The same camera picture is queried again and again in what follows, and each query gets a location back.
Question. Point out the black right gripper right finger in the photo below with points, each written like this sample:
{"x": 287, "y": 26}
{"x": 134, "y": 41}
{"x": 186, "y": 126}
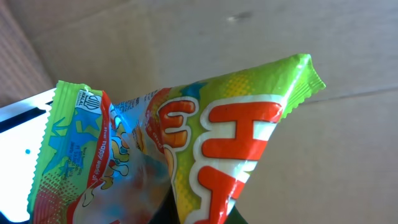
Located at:
{"x": 235, "y": 217}

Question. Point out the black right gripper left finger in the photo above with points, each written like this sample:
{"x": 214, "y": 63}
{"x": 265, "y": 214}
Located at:
{"x": 167, "y": 213}

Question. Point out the colourful gummy candy bag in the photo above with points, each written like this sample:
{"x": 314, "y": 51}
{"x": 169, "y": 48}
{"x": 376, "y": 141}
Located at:
{"x": 106, "y": 163}

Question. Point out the white barcode scanner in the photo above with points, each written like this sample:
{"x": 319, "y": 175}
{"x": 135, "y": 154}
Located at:
{"x": 22, "y": 130}

